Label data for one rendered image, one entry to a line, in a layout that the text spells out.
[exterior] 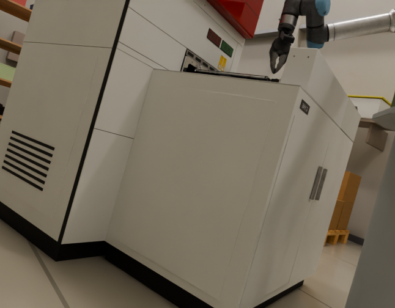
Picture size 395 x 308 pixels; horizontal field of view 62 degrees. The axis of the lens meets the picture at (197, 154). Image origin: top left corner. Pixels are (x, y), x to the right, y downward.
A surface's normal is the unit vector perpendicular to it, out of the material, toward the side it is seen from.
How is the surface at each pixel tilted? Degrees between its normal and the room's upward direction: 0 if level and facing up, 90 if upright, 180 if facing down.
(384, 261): 90
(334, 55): 90
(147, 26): 90
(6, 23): 90
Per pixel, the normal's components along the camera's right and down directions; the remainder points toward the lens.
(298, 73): -0.55, -0.15
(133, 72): 0.79, 0.23
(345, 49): -0.74, -0.21
